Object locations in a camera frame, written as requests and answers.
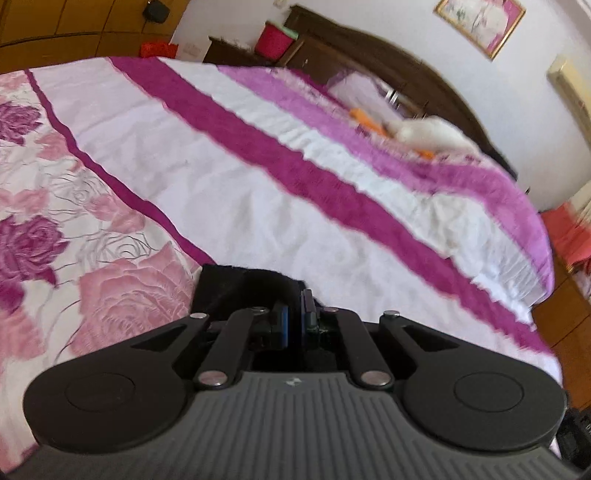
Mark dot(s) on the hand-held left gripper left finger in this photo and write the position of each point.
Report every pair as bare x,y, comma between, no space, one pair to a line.
286,324

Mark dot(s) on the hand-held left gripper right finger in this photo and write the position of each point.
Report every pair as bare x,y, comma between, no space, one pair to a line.
305,318

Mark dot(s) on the black button cardigan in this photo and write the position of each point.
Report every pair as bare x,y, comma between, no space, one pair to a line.
240,290

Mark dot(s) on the wooden side cabinet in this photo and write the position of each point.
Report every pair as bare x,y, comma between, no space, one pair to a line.
568,332

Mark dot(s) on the pink floral striped bedspread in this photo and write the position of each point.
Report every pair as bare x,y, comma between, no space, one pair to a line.
231,175

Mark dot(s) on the coral red cloth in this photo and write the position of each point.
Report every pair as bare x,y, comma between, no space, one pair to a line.
565,235

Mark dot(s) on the orange plush toy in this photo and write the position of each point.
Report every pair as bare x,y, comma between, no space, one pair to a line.
367,121

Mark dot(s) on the white plush toy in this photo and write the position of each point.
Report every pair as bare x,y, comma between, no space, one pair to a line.
434,134

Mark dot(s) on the purple white pillow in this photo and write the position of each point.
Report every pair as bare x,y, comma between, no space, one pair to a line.
364,92

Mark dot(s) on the dark wooden headboard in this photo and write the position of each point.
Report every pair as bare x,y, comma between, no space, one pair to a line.
415,69

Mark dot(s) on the dark wooden nightstand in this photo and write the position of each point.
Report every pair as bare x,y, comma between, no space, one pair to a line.
231,53

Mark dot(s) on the red plastic bucket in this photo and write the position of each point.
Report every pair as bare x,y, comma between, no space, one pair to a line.
274,40

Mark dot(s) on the small black pouch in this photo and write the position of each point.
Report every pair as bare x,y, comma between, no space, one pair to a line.
156,9

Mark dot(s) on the cream air conditioner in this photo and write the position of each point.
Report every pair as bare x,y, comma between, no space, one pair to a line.
570,87

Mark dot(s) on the light wooden wardrobe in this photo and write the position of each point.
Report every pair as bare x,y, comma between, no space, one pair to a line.
69,27

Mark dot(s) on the white wall socket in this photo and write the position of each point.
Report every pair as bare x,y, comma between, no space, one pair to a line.
192,49

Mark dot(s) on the framed wall picture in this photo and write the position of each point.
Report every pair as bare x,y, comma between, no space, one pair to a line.
482,23

